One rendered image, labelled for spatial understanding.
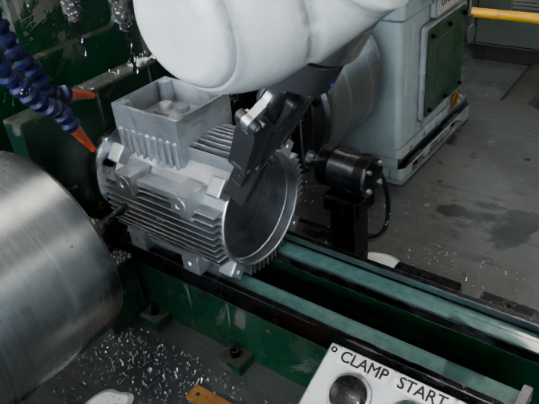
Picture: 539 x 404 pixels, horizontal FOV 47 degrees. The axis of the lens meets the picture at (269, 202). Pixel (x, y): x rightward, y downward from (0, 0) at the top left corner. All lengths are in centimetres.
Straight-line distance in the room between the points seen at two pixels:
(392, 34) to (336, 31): 78
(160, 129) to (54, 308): 27
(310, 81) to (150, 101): 38
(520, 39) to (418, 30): 278
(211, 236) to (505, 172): 72
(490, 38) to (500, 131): 253
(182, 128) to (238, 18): 48
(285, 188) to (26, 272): 39
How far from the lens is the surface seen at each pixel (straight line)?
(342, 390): 51
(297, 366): 84
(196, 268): 81
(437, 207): 119
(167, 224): 81
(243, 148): 62
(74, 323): 68
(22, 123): 85
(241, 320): 86
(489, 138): 143
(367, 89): 105
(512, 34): 393
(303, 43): 33
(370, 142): 122
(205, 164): 78
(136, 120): 82
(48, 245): 65
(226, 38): 31
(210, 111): 81
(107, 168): 94
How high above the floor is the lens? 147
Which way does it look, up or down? 33 degrees down
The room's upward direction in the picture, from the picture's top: 6 degrees counter-clockwise
